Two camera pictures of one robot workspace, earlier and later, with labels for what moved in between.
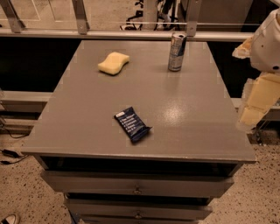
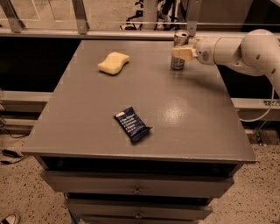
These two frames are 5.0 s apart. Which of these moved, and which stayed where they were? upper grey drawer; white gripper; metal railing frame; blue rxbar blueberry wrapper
Moved: white gripper
Stayed: blue rxbar blueberry wrapper; metal railing frame; upper grey drawer
